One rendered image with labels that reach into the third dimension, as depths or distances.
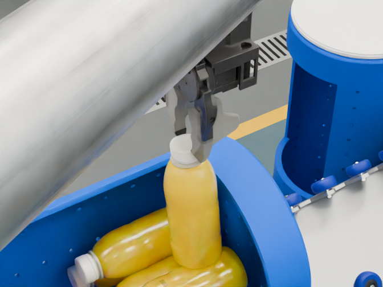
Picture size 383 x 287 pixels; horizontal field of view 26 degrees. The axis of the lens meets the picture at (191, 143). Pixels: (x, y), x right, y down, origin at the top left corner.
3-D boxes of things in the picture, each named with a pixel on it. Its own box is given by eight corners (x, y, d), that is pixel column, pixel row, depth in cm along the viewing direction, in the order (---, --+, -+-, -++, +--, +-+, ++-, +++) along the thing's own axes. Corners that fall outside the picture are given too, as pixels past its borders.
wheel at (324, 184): (343, 181, 140) (338, 171, 140) (322, 192, 138) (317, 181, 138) (330, 186, 144) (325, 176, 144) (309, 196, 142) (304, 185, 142)
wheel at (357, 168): (377, 165, 143) (372, 155, 143) (357, 175, 141) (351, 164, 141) (363, 170, 147) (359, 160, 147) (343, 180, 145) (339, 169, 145)
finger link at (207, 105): (220, 143, 93) (215, 74, 88) (209, 148, 92) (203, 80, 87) (198, 124, 96) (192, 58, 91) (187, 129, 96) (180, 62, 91)
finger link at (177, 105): (215, 127, 103) (224, 76, 96) (174, 144, 101) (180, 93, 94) (202, 110, 105) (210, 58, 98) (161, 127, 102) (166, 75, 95)
